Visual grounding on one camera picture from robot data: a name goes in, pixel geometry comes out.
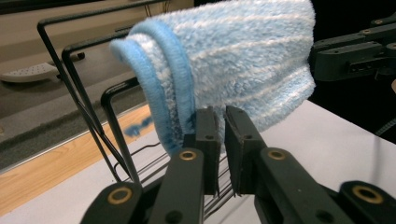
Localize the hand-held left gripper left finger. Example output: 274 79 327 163
182 106 222 196

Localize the black wire rack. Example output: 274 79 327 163
36 0 235 220

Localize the light blue striped towel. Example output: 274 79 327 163
108 0 318 157

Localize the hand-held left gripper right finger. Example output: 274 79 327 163
223 105 269 196

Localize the grey chair base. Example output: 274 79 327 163
0 51 87 84

